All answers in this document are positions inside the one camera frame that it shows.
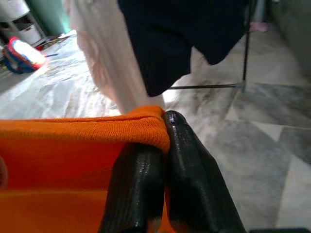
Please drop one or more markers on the light pink cloth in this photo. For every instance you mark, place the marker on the light pink cloth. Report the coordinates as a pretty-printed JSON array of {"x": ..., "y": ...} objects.
[{"x": 260, "y": 27}]

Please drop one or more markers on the green plastic bin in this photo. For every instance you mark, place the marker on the green plastic bin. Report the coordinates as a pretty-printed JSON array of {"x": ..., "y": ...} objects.
[{"x": 46, "y": 14}]

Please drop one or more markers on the red and blue backpack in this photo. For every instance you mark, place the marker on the red and blue backpack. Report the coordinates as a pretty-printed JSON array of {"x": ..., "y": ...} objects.
[{"x": 23, "y": 57}]

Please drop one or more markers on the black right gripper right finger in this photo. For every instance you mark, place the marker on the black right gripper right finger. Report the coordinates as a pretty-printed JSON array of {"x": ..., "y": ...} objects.
[{"x": 194, "y": 182}]

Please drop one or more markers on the orange garment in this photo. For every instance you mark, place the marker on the orange garment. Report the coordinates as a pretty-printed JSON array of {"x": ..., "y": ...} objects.
[{"x": 60, "y": 170}]

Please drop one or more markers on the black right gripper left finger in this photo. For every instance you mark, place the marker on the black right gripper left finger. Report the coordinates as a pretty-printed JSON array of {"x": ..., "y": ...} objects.
[{"x": 132, "y": 189}]

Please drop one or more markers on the white hanging shirt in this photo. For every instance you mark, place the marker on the white hanging shirt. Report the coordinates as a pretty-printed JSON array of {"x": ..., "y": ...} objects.
[{"x": 109, "y": 55}]

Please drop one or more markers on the blue pen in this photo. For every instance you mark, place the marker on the blue pen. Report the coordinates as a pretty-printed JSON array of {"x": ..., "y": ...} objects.
[{"x": 52, "y": 55}]

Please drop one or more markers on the black metal drying rack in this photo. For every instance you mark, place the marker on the black metal drying rack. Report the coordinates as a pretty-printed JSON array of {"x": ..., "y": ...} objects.
[{"x": 246, "y": 60}]

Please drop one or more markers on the dark navy hanging garment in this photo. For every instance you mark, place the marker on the dark navy hanging garment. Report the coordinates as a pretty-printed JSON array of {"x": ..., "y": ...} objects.
[{"x": 170, "y": 36}]

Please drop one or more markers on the white drawer cabinet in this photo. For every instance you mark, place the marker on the white drawer cabinet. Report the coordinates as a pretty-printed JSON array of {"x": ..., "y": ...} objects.
[{"x": 19, "y": 21}]

